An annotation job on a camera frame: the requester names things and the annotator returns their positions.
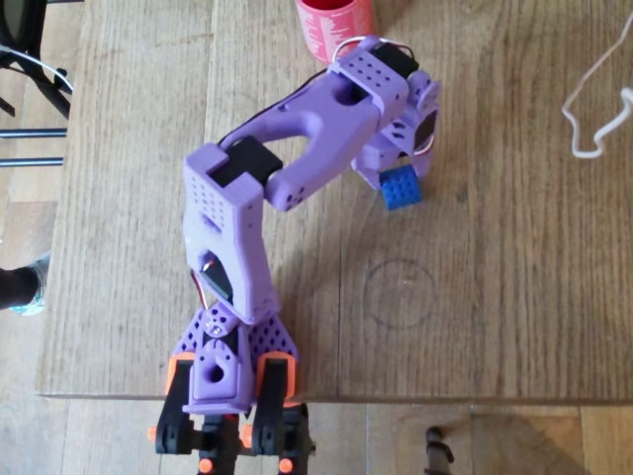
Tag white cable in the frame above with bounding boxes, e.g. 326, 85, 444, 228
561, 9, 633, 160

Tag red mug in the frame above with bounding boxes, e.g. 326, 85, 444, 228
295, 0, 375, 64

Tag black office chair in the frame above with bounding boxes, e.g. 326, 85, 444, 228
0, 0, 75, 121

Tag black orange table clamp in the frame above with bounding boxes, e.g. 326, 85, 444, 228
146, 353, 217, 474
240, 351, 309, 474

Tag dark metal rod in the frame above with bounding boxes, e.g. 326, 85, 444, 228
0, 128, 68, 141
0, 156, 66, 169

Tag blue toy brick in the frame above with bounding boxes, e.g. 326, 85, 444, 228
378, 164, 425, 212

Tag person's foot dark sock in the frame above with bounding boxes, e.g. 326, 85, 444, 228
0, 250, 52, 317

